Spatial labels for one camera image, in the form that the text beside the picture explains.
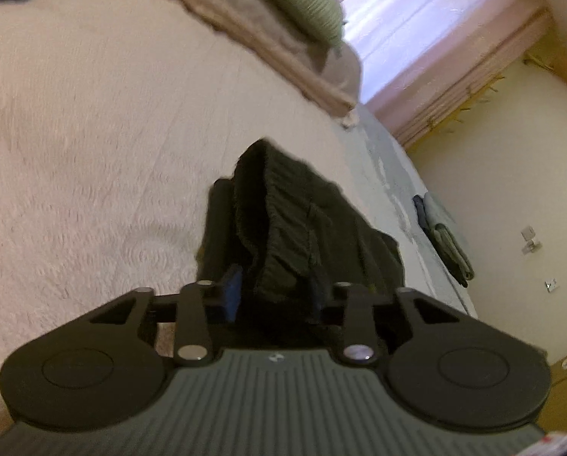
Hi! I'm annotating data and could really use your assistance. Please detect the pink bedspread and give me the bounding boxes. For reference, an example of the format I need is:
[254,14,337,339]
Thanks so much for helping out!
[0,0,379,433]

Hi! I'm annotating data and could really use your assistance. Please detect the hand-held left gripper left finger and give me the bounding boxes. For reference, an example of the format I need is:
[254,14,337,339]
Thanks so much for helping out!
[88,266,244,367]

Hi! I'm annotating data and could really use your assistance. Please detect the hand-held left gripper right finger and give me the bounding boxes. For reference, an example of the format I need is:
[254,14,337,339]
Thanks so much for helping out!
[310,281,461,367]

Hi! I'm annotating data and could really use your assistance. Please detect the pink curtain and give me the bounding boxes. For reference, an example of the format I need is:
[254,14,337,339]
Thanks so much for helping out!
[307,0,557,149]

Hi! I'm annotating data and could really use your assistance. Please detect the beige blanket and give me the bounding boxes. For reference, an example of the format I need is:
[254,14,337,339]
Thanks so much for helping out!
[143,0,364,128]

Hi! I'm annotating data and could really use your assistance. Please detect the black pants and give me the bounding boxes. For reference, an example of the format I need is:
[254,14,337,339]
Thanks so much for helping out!
[195,139,406,348]

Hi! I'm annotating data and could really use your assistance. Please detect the light blue bed sheet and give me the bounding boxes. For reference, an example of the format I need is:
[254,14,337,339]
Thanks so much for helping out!
[343,103,480,320]

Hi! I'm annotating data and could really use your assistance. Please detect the folded clothes stack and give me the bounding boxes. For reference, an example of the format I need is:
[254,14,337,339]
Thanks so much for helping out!
[412,192,476,289]

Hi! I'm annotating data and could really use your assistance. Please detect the green ribbed pillow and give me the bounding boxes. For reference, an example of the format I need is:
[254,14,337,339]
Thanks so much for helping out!
[233,0,348,49]

